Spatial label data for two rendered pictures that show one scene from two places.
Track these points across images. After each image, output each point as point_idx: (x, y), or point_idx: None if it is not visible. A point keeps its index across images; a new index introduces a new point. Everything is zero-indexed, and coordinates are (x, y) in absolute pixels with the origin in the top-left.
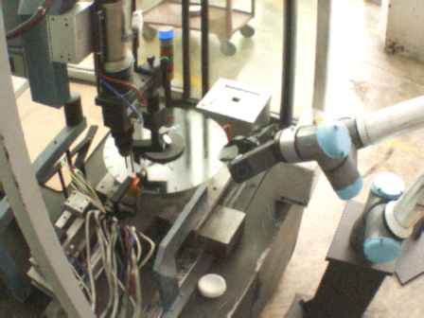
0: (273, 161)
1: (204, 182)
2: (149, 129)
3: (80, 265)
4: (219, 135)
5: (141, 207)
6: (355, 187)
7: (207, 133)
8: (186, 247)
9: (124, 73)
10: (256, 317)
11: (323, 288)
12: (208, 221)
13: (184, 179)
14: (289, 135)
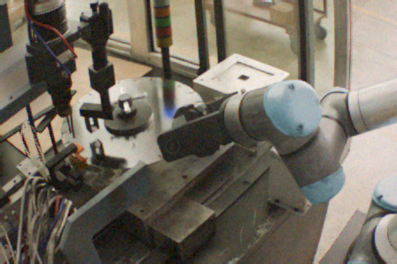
0: (220, 137)
1: (175, 167)
2: (94, 89)
3: (14, 232)
4: None
5: (94, 184)
6: (328, 186)
7: None
8: (140, 239)
9: (50, 16)
10: None
11: None
12: (166, 214)
13: (134, 156)
14: (236, 100)
